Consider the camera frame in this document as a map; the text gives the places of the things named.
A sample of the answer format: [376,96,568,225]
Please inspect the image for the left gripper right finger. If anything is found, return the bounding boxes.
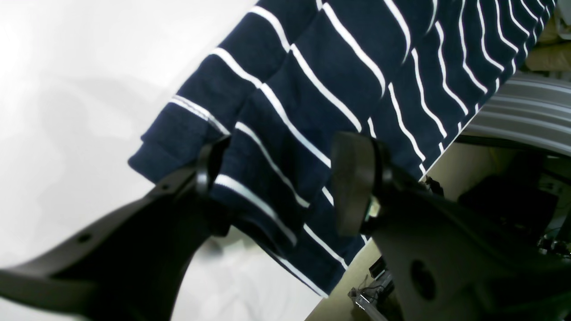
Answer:
[331,132,571,321]

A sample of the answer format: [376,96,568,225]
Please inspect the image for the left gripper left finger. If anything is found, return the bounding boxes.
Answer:
[0,136,232,321]

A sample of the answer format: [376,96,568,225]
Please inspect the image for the navy white-striped T-shirt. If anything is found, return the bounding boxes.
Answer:
[128,0,555,297]

